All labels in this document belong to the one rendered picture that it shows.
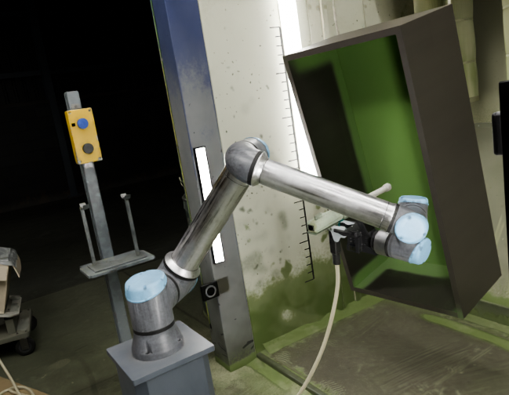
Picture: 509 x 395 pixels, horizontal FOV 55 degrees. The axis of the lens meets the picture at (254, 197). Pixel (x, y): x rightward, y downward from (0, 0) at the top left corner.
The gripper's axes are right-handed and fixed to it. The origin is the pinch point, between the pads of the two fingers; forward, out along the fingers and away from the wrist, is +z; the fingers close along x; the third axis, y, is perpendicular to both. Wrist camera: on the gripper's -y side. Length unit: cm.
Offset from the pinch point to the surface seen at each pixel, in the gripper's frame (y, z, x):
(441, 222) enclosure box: 8.6, -25.2, 35.2
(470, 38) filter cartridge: -45, 23, 172
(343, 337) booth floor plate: 107, 45, 58
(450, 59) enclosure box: -49, -19, 56
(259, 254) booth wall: 52, 83, 35
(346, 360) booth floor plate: 103, 29, 38
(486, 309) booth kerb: 97, -14, 114
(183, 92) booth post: -44, 100, 16
